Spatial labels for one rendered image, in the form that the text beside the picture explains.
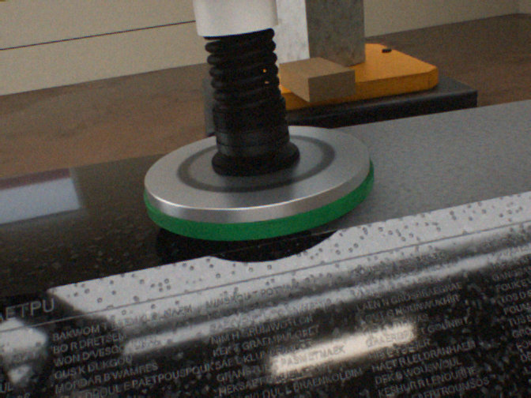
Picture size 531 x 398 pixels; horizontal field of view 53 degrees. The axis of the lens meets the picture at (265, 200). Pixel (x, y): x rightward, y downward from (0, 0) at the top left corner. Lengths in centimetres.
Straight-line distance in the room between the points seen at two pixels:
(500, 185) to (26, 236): 46
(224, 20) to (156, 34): 619
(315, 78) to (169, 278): 69
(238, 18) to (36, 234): 29
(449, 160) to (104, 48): 619
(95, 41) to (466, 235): 630
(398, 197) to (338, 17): 87
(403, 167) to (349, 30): 82
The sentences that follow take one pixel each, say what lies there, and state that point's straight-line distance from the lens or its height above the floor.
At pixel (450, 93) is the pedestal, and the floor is 74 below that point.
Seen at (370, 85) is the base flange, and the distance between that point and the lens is 121.
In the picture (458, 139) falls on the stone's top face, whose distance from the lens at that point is 67.
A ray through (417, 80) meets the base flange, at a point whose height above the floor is 77.
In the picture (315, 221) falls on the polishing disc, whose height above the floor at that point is 85.
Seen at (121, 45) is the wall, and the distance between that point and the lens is 665.
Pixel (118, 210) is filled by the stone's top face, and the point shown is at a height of 83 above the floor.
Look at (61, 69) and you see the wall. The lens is 674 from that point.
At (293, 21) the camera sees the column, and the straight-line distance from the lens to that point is 131.
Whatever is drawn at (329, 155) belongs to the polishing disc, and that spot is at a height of 87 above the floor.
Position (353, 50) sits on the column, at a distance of 138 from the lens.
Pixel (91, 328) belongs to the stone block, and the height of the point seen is 80.
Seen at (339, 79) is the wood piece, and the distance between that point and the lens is 108.
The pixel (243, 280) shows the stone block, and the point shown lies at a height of 81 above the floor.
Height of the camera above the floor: 105
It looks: 24 degrees down
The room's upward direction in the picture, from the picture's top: 7 degrees counter-clockwise
